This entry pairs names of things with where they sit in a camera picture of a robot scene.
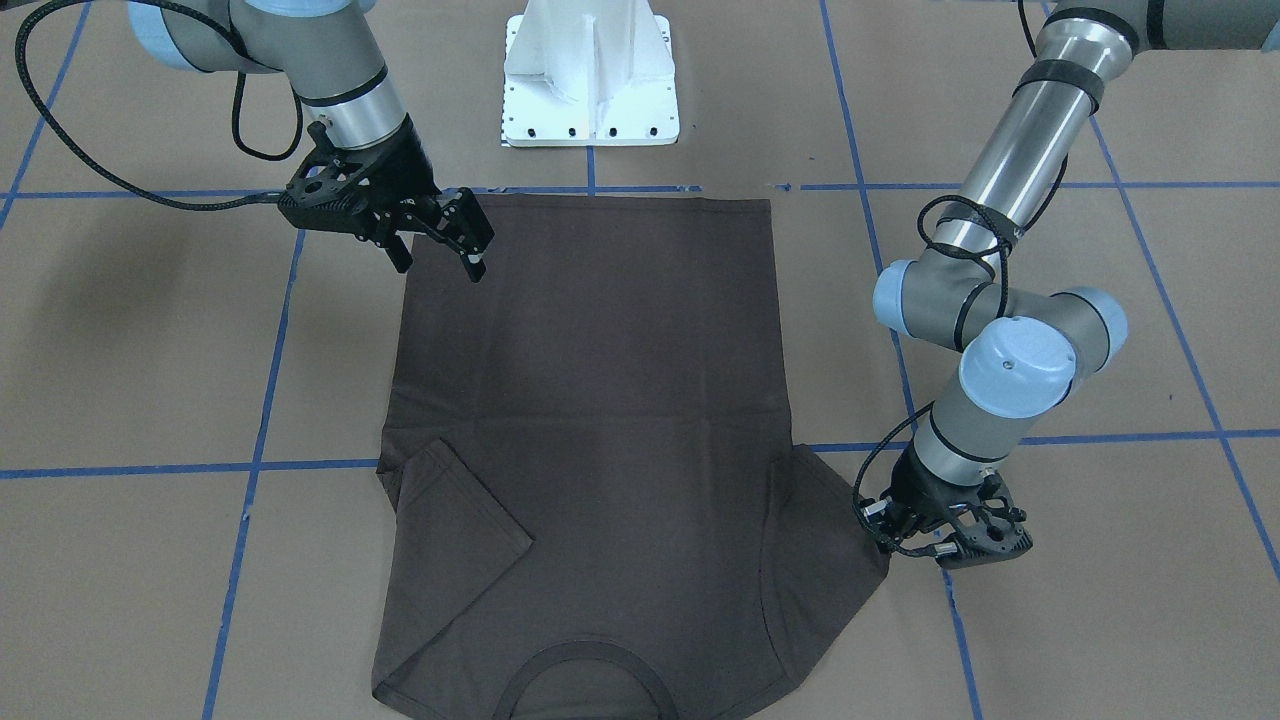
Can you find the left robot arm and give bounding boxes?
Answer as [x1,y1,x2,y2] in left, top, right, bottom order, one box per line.
[854,1,1279,570]

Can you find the brown t-shirt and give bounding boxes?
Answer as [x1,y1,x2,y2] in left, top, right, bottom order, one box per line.
[371,195,888,719]

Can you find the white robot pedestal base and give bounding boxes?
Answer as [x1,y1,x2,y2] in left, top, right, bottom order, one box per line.
[500,1,681,149]

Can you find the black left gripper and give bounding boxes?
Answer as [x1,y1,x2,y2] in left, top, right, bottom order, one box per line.
[856,448,1034,570]

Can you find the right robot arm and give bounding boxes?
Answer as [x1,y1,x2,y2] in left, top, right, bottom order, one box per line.
[128,1,493,281]

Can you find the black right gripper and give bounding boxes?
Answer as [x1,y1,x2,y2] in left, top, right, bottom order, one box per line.
[276,117,494,283]

